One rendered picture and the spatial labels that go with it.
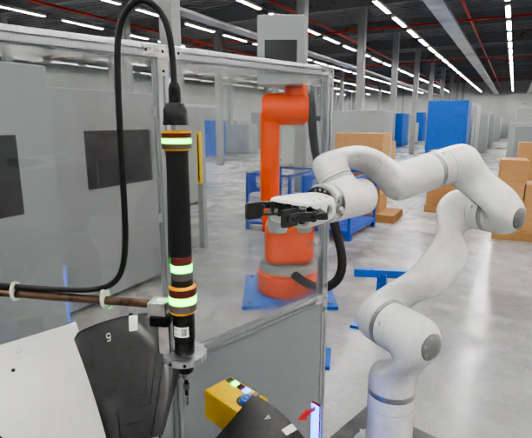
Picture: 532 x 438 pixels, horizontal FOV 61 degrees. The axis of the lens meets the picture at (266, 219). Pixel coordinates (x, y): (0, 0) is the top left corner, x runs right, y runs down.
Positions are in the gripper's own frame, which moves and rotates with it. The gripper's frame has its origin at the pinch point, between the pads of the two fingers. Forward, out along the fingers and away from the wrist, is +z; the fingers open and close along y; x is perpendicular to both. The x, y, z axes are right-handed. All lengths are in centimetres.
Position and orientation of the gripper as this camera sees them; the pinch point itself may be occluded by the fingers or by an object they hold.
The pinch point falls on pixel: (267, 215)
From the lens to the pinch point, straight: 83.3
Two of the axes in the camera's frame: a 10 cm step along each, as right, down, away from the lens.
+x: 0.1, -9.8, -2.1
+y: -7.1, -1.6, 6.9
